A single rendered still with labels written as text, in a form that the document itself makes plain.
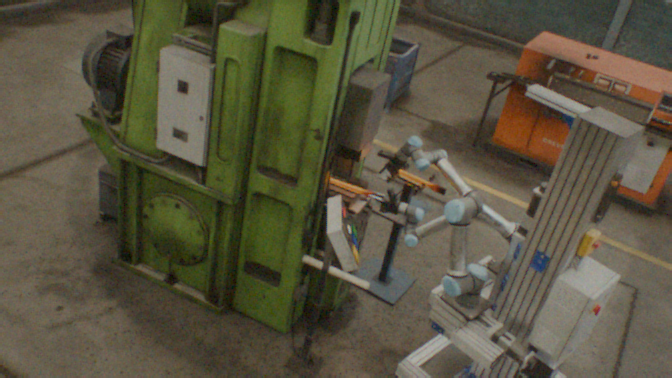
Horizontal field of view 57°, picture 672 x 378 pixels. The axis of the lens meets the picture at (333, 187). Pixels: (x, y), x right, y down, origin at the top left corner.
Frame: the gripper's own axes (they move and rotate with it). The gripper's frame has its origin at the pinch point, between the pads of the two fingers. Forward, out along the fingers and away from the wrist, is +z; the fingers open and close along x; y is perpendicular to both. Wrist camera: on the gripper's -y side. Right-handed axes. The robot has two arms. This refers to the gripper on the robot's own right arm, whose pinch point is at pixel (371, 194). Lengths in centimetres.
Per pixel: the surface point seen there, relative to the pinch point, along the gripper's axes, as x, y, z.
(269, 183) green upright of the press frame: -44, -9, 51
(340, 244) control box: -73, -9, -9
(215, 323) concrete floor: -62, 100, 69
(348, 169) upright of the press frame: 22.9, 2.3, 25.7
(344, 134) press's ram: -17.0, -42.7, 19.2
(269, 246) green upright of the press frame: -38, 40, 48
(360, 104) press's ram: -17, -64, 13
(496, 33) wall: 764, 84, 53
